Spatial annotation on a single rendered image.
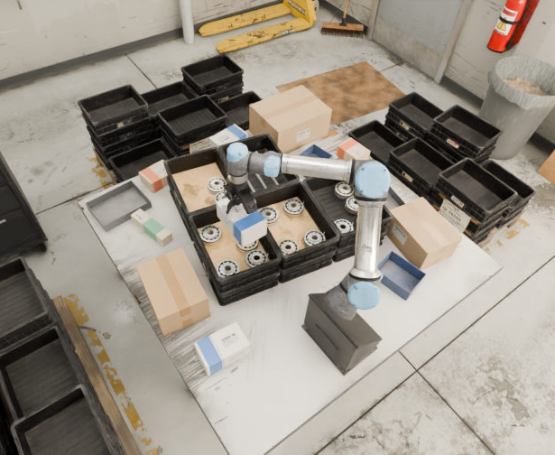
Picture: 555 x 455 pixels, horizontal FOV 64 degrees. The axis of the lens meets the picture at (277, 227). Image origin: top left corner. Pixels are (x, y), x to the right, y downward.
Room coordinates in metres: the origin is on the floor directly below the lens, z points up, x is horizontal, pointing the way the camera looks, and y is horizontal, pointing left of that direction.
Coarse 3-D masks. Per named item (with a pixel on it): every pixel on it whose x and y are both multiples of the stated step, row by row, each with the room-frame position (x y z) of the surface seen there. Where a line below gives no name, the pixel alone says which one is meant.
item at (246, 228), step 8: (224, 200) 1.24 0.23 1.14; (240, 208) 1.21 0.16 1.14; (224, 216) 1.18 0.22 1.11; (232, 216) 1.16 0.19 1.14; (240, 216) 1.16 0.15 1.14; (248, 216) 1.17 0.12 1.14; (256, 216) 1.17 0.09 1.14; (224, 224) 1.18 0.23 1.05; (232, 224) 1.13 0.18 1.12; (240, 224) 1.12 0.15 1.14; (248, 224) 1.13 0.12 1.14; (256, 224) 1.13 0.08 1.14; (264, 224) 1.14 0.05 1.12; (232, 232) 1.13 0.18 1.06; (240, 232) 1.09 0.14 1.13; (248, 232) 1.09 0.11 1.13; (256, 232) 1.12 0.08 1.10; (264, 232) 1.14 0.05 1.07; (240, 240) 1.09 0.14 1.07; (248, 240) 1.09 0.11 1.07
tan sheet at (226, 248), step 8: (216, 224) 1.35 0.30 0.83; (224, 232) 1.31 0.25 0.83; (224, 240) 1.26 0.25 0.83; (232, 240) 1.26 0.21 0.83; (208, 248) 1.21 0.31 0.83; (216, 248) 1.21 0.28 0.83; (224, 248) 1.21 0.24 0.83; (232, 248) 1.22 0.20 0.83; (216, 256) 1.16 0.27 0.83; (224, 256) 1.17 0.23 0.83; (232, 256) 1.17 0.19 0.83; (240, 256) 1.17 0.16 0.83; (216, 264) 1.12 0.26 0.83; (240, 264) 1.13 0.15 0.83
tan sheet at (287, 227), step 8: (280, 208) 1.49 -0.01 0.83; (304, 208) 1.51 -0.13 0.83; (280, 216) 1.44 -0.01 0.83; (304, 216) 1.45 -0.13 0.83; (280, 224) 1.39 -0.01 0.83; (288, 224) 1.39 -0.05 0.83; (296, 224) 1.40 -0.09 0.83; (304, 224) 1.40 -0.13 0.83; (312, 224) 1.41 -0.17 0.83; (272, 232) 1.33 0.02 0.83; (280, 232) 1.34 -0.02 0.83; (288, 232) 1.34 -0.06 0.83; (296, 232) 1.35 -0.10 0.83; (304, 232) 1.35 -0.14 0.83; (280, 240) 1.29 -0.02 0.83; (296, 240) 1.30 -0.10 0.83
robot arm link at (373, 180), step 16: (368, 176) 1.10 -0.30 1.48; (384, 176) 1.10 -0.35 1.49; (368, 192) 1.06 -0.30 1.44; (384, 192) 1.07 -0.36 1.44; (368, 208) 1.05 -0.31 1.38; (368, 224) 1.01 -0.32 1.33; (368, 240) 0.98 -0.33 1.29; (368, 256) 0.94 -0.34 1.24; (352, 272) 0.92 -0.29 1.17; (368, 272) 0.90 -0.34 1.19; (352, 288) 0.85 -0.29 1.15; (368, 288) 0.85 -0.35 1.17; (352, 304) 0.83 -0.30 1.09; (368, 304) 0.82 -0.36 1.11
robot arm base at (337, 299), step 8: (336, 288) 0.96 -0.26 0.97; (344, 288) 0.95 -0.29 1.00; (328, 296) 0.93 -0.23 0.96; (336, 296) 0.92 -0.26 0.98; (344, 296) 0.92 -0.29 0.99; (328, 304) 0.89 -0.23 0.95; (336, 304) 0.89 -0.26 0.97; (344, 304) 0.89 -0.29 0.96; (336, 312) 0.86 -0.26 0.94; (344, 312) 0.87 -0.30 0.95; (352, 312) 0.88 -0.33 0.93
